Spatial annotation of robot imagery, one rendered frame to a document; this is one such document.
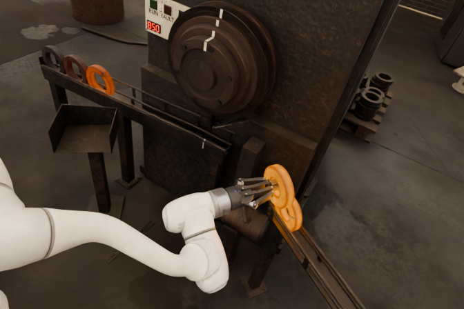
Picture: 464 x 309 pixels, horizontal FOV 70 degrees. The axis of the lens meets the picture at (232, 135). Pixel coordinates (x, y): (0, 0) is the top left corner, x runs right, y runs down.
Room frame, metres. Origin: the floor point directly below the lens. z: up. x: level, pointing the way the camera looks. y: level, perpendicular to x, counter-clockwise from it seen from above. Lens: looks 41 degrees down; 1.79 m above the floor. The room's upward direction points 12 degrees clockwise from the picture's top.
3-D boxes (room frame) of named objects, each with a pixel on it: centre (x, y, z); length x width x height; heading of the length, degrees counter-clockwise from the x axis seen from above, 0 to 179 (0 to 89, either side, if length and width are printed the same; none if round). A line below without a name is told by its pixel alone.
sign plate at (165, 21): (1.41, 0.38, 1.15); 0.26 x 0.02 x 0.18; 67
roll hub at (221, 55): (1.09, 0.15, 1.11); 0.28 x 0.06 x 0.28; 67
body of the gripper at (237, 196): (0.70, -0.06, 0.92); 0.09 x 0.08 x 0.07; 123
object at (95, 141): (1.12, 0.70, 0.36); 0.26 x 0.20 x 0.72; 102
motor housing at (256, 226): (0.93, -0.14, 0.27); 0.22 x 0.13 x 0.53; 67
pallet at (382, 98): (2.92, -0.83, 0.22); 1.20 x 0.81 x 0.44; 65
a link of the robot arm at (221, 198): (0.66, 0.00, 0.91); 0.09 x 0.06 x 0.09; 33
